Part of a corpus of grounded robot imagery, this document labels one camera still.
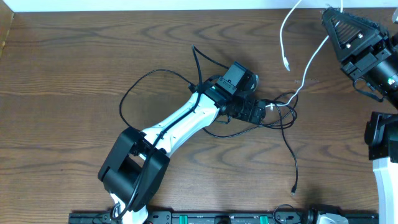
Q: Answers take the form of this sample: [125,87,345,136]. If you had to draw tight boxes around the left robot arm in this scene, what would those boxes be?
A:
[98,62,266,223]

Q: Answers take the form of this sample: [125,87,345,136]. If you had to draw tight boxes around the white cable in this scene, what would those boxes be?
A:
[266,0,345,111]

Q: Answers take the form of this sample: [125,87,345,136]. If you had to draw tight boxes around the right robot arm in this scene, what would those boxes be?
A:
[322,7,397,223]

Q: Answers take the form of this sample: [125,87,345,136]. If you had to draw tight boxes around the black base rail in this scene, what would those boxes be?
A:
[68,204,388,224]

